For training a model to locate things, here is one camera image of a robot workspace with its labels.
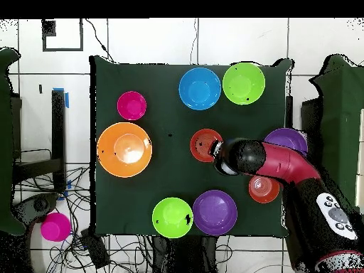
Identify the red-orange bowl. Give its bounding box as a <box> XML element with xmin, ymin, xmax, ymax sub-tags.
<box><xmin>189</xmin><ymin>128</ymin><xmax>223</xmax><ymax>164</ymax></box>
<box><xmin>248</xmin><ymin>174</ymin><xmax>281</xmax><ymax>204</ymax></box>

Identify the blue bowl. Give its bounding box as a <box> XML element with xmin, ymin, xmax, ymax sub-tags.
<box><xmin>178</xmin><ymin>67</ymin><xmax>222</xmax><ymax>111</ymax></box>

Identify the purple bowl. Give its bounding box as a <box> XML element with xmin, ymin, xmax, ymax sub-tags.
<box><xmin>192</xmin><ymin>189</ymin><xmax>238</xmax><ymax>236</ymax></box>
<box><xmin>263</xmin><ymin>127</ymin><xmax>309</xmax><ymax>156</ymax></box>

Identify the dark green table cloth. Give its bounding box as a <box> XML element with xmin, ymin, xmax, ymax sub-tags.
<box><xmin>89</xmin><ymin>55</ymin><xmax>294</xmax><ymax>238</ymax></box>

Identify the large orange bowl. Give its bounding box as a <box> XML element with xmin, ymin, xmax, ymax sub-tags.
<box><xmin>97</xmin><ymin>122</ymin><xmax>154</xmax><ymax>178</ymax></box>

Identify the small green bowl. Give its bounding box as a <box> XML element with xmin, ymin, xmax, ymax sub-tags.
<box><xmin>151</xmin><ymin>196</ymin><xmax>194</xmax><ymax>239</ymax></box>

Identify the pink bowl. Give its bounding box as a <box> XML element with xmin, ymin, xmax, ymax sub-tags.
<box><xmin>117</xmin><ymin>90</ymin><xmax>148</xmax><ymax>121</ymax></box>

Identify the large green bowl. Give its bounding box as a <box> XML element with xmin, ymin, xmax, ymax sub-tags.
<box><xmin>222</xmin><ymin>62</ymin><xmax>266</xmax><ymax>106</ymax></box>

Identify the black power adapter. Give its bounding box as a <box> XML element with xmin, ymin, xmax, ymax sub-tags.
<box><xmin>79</xmin><ymin>228</ymin><xmax>111</xmax><ymax>269</ymax></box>

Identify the pink cup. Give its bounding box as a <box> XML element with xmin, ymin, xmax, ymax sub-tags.
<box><xmin>40</xmin><ymin>212</ymin><xmax>72</xmax><ymax>242</ymax></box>

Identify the black grey base foot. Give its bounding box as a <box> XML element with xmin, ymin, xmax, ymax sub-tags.
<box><xmin>12</xmin><ymin>192</ymin><xmax>60</xmax><ymax>227</ymax></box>

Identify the green cloth covered table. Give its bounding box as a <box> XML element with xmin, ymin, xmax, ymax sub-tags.
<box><xmin>0</xmin><ymin>47</ymin><xmax>27</xmax><ymax>237</ymax></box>
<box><xmin>309</xmin><ymin>53</ymin><xmax>364</xmax><ymax>214</ymax></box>

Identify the black pedestal column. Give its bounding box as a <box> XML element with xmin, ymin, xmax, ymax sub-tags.
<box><xmin>151</xmin><ymin>235</ymin><xmax>220</xmax><ymax>273</ymax></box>

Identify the black metal stool frame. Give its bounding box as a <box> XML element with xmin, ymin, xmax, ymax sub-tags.
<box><xmin>12</xmin><ymin>89</ymin><xmax>68</xmax><ymax>194</ymax></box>

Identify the tangle of black cables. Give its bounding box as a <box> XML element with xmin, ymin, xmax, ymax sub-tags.
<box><xmin>12</xmin><ymin>147</ymin><xmax>234</xmax><ymax>273</ymax></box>

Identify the black cable with connector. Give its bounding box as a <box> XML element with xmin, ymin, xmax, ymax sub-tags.
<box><xmin>85</xmin><ymin>18</ymin><xmax>115</xmax><ymax>64</ymax></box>

